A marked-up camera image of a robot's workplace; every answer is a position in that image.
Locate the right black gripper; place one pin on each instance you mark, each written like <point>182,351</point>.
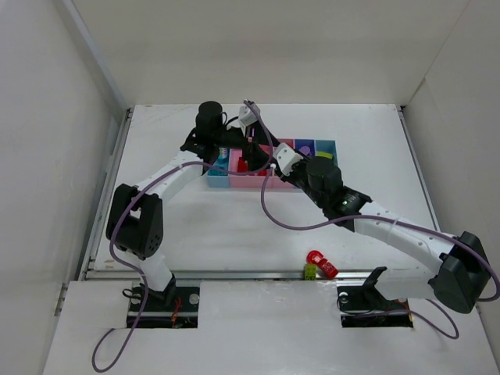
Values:
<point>299,175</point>

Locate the small pink bin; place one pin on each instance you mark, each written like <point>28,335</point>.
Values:
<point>277,182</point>

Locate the teal frog printed lego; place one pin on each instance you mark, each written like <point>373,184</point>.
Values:
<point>224,154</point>

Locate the light blue bin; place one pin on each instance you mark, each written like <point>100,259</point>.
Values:
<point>218,178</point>
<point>327,146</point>

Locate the right light blue bin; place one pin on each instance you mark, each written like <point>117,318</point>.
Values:
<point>327,146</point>

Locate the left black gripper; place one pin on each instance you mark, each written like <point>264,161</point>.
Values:
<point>242,141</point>

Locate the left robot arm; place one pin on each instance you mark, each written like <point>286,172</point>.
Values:
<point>135,223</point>

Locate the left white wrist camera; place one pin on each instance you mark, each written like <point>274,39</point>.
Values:
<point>248,114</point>

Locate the large pink bin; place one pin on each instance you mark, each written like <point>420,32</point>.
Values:
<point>252,181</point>

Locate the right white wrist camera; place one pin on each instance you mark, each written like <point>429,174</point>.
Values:
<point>286,157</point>

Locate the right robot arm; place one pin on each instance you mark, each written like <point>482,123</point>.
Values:
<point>452,270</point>

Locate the red arch lego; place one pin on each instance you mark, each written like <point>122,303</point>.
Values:
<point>314,257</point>

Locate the metal table rail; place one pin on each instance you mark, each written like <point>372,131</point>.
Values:
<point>199,275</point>

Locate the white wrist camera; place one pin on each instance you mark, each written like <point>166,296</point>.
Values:
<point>286,157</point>
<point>248,114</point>

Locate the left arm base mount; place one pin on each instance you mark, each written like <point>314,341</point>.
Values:
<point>178,311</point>

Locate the red printed lego brick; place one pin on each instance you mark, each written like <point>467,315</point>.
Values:
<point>329,270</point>

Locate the lime lego brick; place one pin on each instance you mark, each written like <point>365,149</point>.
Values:
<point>310,272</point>
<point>325,155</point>

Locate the purple paw lego piece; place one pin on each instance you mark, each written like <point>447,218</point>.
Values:
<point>305,150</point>

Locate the left light blue bin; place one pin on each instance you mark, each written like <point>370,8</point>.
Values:
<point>218,178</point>

